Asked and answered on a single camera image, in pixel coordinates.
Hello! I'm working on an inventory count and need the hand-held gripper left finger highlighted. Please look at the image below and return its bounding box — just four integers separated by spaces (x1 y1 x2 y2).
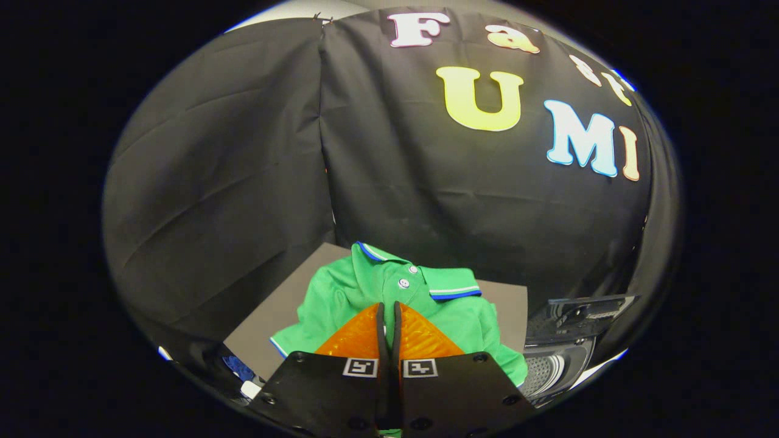
248 302 390 436

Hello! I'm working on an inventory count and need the green polo shirt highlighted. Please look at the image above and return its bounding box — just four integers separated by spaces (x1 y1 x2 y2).
270 242 529 388

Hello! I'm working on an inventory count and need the black backdrop cloth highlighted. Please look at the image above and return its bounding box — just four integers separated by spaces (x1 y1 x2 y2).
100 7 682 366

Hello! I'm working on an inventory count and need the blue cloth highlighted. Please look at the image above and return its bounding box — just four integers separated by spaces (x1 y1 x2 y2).
222 356 256 381

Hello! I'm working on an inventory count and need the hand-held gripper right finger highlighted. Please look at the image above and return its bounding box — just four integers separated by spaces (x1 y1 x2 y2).
393 301 536 436

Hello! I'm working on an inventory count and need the grey cabinet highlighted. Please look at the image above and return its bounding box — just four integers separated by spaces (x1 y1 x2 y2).
222 242 529 381

